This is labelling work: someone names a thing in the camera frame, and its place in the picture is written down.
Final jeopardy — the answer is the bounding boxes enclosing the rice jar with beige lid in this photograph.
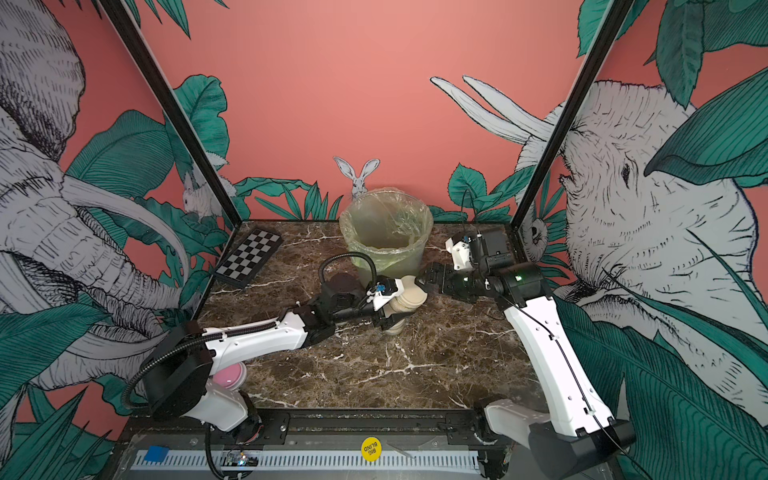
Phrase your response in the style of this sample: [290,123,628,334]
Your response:
[384,275,428,317]

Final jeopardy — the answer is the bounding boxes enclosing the yellow round sticker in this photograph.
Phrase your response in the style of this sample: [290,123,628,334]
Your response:
[360,437,383,463]

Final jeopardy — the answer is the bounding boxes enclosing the small green circuit board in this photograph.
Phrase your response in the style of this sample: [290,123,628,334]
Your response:
[222,452,259,469]

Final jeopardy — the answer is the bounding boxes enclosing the white slotted cable duct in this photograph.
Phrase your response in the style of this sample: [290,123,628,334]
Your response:
[129,450,480,473]

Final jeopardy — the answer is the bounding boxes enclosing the blue tape piece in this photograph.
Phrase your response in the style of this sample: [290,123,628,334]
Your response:
[143,446,170,464]

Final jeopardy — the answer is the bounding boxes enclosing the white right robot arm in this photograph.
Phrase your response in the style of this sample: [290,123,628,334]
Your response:
[416,262,636,479]

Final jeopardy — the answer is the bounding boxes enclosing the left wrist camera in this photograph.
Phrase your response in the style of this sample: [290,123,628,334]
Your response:
[368,276,405,311]

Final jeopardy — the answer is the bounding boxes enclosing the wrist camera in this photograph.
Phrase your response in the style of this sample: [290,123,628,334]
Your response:
[368,276,405,311]
[445,234,477,272]

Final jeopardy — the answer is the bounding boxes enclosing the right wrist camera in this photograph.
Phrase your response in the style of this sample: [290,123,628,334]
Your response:
[445,234,477,272]

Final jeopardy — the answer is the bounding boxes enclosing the pink round button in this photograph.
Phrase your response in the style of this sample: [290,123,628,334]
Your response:
[212,362,247,390]

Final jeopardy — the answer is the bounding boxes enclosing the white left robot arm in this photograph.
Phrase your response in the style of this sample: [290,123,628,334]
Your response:
[121,273,402,442]

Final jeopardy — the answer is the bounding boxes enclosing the black white checkerboard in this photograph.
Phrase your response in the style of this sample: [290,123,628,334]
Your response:
[214,227,283,288]

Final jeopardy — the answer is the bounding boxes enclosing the white bin with green bag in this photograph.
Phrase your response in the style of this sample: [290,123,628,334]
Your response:
[339,188,434,278]

